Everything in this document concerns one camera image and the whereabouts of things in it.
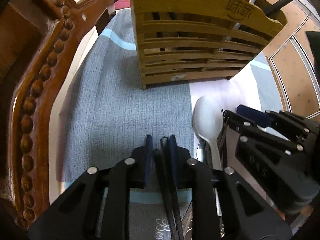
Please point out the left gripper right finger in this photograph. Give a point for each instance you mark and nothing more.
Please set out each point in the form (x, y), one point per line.
(223, 198)

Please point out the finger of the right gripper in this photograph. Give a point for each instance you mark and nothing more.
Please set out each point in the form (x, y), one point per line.
(265, 136)
(294, 127)

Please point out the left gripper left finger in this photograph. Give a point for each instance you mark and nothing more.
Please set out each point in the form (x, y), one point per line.
(96, 205)

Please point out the white plastic spoon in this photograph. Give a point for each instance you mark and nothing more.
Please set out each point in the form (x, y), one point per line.
(207, 124)

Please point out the black chopstick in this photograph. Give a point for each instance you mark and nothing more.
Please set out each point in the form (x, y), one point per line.
(165, 151)
(161, 177)
(276, 7)

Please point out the kitchen base cabinets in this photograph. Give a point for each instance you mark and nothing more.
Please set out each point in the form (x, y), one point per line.
(291, 60)

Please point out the grey striped seat cushion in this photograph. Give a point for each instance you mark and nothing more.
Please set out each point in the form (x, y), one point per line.
(106, 113)

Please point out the bamboo utensil holder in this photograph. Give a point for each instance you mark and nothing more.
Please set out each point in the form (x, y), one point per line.
(181, 40)

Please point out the carved brown wooden chair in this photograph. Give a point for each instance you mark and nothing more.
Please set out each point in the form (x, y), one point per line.
(39, 39)

